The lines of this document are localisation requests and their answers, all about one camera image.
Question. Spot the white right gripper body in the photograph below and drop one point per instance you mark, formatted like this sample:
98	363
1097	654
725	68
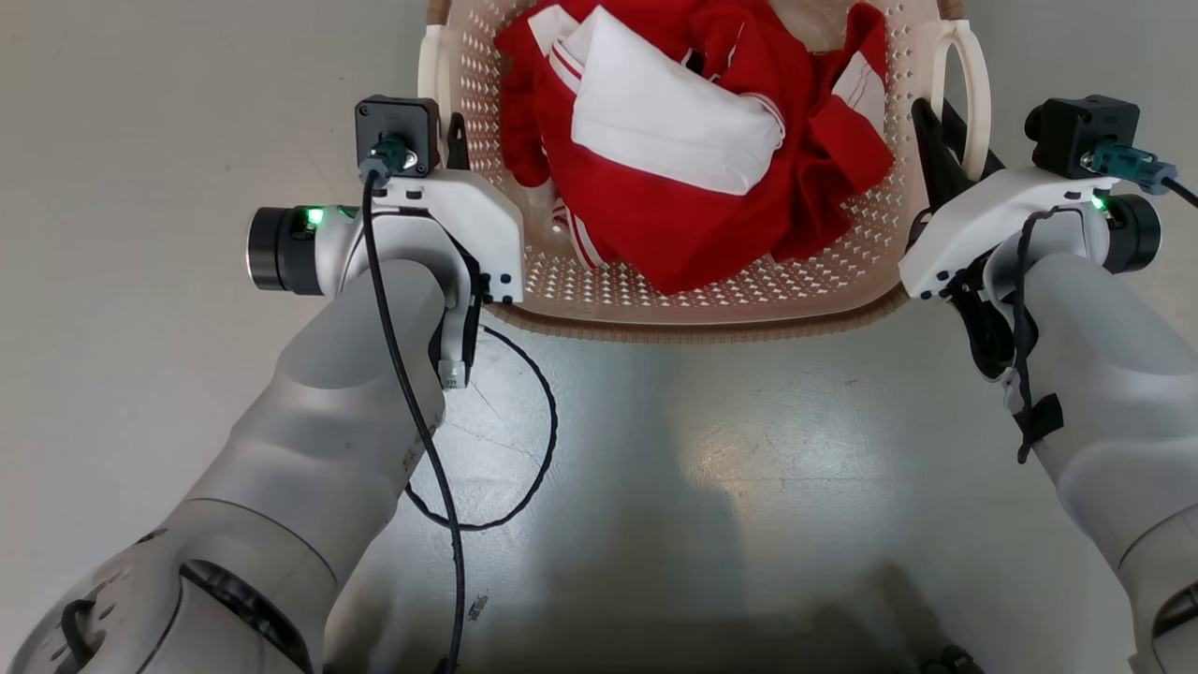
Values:
983	225

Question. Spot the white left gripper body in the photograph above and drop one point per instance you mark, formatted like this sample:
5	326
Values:
473	225

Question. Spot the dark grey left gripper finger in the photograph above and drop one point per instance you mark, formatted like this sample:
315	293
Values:
457	142

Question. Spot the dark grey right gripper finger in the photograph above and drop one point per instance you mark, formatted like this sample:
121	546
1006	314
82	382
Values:
956	140
927	150

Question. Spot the beige plastic laundry basket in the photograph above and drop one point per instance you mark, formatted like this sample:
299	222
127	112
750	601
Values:
711	300

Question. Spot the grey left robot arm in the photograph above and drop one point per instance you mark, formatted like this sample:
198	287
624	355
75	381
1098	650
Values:
309	449

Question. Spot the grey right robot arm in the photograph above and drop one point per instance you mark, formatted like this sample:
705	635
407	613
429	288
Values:
1114	374

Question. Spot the red garment with white stripes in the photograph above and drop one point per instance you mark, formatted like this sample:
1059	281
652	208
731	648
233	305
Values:
711	225

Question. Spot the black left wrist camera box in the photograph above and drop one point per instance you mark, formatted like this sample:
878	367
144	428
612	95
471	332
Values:
398	126

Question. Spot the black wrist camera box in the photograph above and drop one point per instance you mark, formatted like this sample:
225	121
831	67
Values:
1076	131
398	126

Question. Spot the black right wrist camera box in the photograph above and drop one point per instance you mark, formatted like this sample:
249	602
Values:
1076	131

